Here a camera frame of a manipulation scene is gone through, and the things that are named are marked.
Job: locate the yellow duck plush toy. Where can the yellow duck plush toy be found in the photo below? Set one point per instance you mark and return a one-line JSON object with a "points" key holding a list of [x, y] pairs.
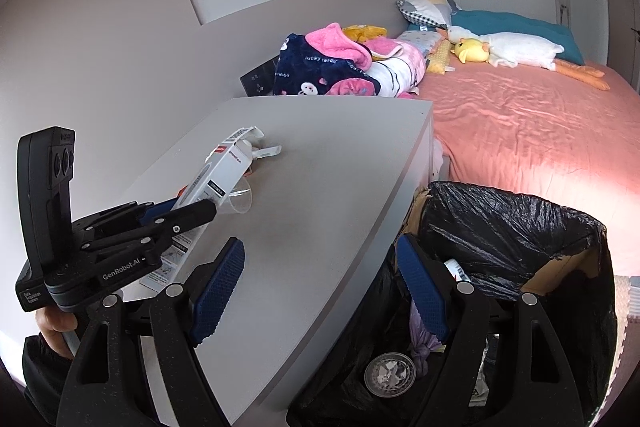
{"points": [[472, 51]]}

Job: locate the bed with pink sheet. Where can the bed with pink sheet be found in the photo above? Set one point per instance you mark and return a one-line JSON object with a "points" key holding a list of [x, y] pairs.
{"points": [[525, 132]]}

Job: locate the white printed carton box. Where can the white printed carton box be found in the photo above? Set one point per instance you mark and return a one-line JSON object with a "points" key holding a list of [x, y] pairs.
{"points": [[225, 167]]}

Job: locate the pink fleece blanket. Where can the pink fleece blanket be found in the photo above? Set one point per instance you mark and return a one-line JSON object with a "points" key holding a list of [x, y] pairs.
{"points": [[332, 39]]}

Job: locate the navy printed blanket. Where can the navy printed blanket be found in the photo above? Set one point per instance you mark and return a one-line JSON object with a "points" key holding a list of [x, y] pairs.
{"points": [[310, 62]]}

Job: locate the white printed wrapper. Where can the white printed wrapper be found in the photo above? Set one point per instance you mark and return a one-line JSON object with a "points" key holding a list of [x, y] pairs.
{"points": [[481, 382]]}

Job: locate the white goose plush toy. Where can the white goose plush toy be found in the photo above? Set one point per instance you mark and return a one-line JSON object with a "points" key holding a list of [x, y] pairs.
{"points": [[520, 49]]}

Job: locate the person's left forearm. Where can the person's left forearm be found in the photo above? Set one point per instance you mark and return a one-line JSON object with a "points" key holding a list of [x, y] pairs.
{"points": [[42, 374]]}

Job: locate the grey patterned pillow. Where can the grey patterned pillow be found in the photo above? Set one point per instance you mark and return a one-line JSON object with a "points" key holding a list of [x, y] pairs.
{"points": [[417, 41]]}

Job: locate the white pink printed blanket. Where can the white pink printed blanket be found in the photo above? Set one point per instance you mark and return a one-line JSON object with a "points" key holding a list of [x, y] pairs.
{"points": [[400, 72]]}

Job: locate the orange plastic caps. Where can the orange plastic caps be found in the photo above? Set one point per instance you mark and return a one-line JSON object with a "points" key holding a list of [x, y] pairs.
{"points": [[183, 193]]}

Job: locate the yellow cloth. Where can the yellow cloth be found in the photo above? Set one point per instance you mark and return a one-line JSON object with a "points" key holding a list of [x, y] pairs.
{"points": [[365, 32]]}

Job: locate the purple plastic bag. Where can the purple plastic bag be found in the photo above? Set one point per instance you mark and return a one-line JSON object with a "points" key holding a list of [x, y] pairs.
{"points": [[420, 332]]}

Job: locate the clear plastic cup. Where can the clear plastic cup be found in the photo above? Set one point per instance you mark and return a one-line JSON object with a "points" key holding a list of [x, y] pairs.
{"points": [[242, 199]]}

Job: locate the white plastic drink bottle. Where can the white plastic drink bottle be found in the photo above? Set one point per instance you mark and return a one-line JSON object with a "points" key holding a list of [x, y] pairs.
{"points": [[456, 269]]}

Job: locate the foam floor mat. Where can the foam floor mat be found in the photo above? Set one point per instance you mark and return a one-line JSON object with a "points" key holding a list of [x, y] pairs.
{"points": [[625, 307]]}

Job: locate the black wall socket panel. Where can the black wall socket panel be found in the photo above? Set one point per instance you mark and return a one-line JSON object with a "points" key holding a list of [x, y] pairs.
{"points": [[257, 79]]}

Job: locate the teal pillow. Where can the teal pillow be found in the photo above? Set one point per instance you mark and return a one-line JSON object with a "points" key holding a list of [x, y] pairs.
{"points": [[505, 22]]}

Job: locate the patchwork pillow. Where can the patchwork pillow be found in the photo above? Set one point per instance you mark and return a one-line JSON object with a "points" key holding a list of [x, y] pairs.
{"points": [[427, 7]]}

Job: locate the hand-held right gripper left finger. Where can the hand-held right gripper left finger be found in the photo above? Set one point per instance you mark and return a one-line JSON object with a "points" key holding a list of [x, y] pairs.
{"points": [[217, 292]]}

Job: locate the person's left hand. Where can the person's left hand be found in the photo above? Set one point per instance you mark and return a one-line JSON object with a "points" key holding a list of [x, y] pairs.
{"points": [[52, 327]]}

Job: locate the cardboard box bin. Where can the cardboard box bin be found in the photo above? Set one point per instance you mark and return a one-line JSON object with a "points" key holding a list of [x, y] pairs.
{"points": [[555, 272]]}

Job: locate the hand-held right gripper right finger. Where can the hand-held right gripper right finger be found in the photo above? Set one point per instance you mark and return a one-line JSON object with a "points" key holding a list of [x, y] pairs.
{"points": [[422, 287]]}

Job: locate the black trash bag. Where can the black trash bag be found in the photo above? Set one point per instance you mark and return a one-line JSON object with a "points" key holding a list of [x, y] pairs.
{"points": [[500, 222]]}

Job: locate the gold foil cup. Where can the gold foil cup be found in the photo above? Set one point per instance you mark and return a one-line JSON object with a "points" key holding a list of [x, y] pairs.
{"points": [[390, 374]]}

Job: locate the yellow dotted pillow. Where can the yellow dotted pillow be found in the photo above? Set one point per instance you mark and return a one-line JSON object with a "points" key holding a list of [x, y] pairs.
{"points": [[439, 57]]}

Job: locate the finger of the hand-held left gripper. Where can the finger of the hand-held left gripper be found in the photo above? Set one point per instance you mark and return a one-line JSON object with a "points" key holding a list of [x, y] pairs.
{"points": [[152, 211], [190, 214]]}

